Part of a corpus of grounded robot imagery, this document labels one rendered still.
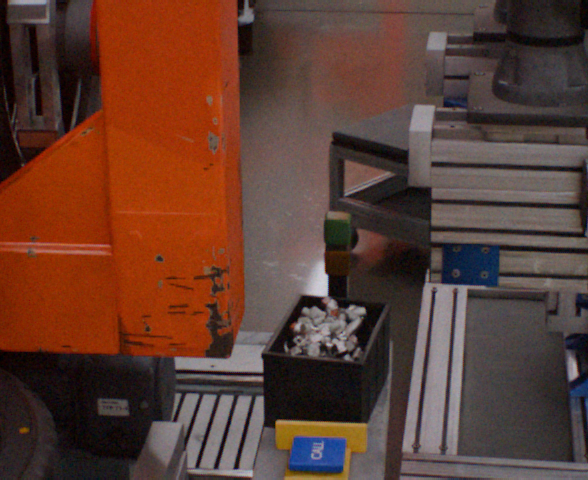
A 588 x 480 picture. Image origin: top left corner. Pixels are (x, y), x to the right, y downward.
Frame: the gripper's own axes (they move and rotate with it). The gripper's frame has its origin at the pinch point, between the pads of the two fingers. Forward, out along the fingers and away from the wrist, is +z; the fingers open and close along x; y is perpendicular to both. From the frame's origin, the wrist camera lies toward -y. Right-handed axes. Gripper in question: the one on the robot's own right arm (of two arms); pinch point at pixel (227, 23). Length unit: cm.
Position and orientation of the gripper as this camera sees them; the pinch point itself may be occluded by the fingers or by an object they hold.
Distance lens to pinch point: 246.7
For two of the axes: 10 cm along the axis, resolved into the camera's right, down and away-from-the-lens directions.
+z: -1.0, 3.7, -9.2
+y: -0.1, -9.3, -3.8
